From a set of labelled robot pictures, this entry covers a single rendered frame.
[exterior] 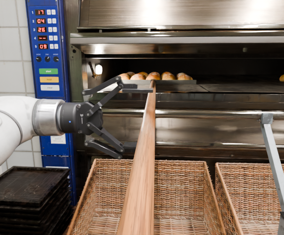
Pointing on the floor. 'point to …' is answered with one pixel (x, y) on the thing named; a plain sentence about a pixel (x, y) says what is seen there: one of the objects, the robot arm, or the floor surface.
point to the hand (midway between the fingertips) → (147, 118)
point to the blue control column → (53, 150)
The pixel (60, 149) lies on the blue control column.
